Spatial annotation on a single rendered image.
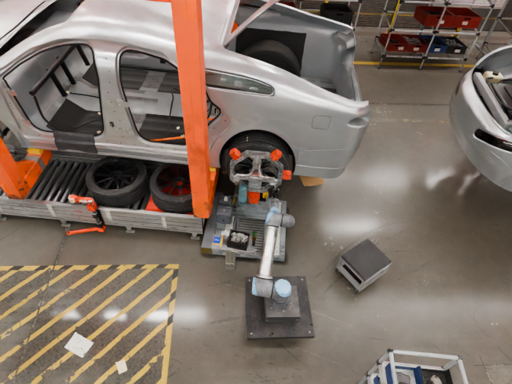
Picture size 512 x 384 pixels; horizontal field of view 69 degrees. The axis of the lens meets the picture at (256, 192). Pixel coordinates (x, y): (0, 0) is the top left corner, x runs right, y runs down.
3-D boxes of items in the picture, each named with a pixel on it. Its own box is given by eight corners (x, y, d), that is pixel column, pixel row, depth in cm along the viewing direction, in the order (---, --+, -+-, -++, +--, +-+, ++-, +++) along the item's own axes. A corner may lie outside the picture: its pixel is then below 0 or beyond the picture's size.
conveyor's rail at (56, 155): (214, 176, 471) (214, 164, 455) (213, 180, 468) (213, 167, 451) (22, 158, 474) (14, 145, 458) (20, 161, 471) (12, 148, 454)
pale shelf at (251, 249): (255, 240, 380) (255, 238, 378) (254, 254, 369) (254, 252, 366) (213, 235, 381) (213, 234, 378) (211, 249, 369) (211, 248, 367)
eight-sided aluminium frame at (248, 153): (280, 190, 407) (285, 153, 366) (279, 194, 402) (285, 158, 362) (230, 185, 407) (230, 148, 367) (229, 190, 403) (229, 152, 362)
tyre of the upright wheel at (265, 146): (295, 136, 382) (232, 124, 377) (295, 151, 366) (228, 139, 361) (281, 179, 431) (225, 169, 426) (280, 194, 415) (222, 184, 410)
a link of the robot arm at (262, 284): (270, 299, 318) (284, 213, 327) (250, 296, 319) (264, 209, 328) (270, 296, 334) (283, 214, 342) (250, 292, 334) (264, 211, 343)
